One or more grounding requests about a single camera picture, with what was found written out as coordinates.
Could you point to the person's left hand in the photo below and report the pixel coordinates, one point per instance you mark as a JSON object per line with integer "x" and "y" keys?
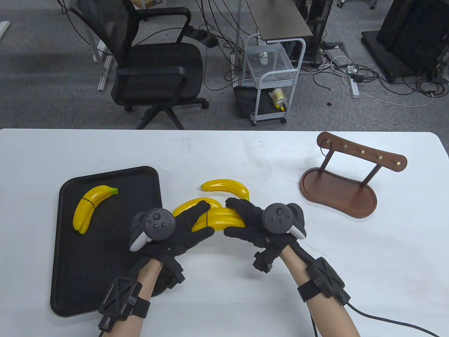
{"x": 182, "y": 231}

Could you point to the person's right hand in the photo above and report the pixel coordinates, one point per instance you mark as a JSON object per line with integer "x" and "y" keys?
{"x": 249, "y": 221}

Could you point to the person's left forearm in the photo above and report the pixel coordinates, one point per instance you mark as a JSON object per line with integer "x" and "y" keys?
{"x": 147, "y": 281}

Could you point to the person's right forearm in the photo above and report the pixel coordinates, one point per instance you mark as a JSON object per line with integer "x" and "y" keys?
{"x": 291, "y": 266}

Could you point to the grey handheld controller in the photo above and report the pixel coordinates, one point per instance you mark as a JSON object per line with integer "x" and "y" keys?
{"x": 159, "y": 224}
{"x": 277, "y": 217}

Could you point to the brown wooden hook stand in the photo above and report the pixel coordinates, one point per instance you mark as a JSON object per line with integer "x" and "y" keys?
{"x": 336, "y": 196}

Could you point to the black plastic tray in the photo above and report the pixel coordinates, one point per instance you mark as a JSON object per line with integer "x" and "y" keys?
{"x": 87, "y": 263}

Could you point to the black mesh bin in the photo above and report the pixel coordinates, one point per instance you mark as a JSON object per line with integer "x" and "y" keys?
{"x": 243, "y": 101}

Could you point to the white utility cart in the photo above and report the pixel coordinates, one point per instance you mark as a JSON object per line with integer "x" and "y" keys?
{"x": 257, "y": 98}

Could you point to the yellow white bottle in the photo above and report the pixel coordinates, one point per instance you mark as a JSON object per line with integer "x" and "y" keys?
{"x": 279, "y": 96}

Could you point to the white power strip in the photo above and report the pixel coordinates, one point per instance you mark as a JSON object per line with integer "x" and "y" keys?
{"x": 232, "y": 70}
{"x": 354, "y": 87}

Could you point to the small white bottle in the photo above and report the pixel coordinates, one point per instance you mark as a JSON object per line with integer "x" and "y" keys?
{"x": 264, "y": 59}

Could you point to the black office chair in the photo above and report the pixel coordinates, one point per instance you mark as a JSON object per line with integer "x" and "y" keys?
{"x": 165, "y": 63}

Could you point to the black power adapter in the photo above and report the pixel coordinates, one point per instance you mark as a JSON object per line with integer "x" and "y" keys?
{"x": 210, "y": 42}

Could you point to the metal floor box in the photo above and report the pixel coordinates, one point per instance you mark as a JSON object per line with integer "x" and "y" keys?
{"x": 335, "y": 54}

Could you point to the dark top side table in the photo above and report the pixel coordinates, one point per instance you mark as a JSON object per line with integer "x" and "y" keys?
{"x": 280, "y": 21}

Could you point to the cardboard box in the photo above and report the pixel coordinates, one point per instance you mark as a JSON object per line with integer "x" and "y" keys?
{"x": 143, "y": 3}

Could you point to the black equipment base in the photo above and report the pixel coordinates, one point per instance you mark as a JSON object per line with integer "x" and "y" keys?
{"x": 403, "y": 35}

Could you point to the white board corner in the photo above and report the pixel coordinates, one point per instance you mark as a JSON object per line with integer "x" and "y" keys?
{"x": 3, "y": 28}

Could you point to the silver metal frame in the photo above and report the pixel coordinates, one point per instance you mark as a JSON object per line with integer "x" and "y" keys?
{"x": 102, "y": 82}

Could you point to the black metal desk frame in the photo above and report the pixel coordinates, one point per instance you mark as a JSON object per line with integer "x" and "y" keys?
{"x": 315, "y": 21}

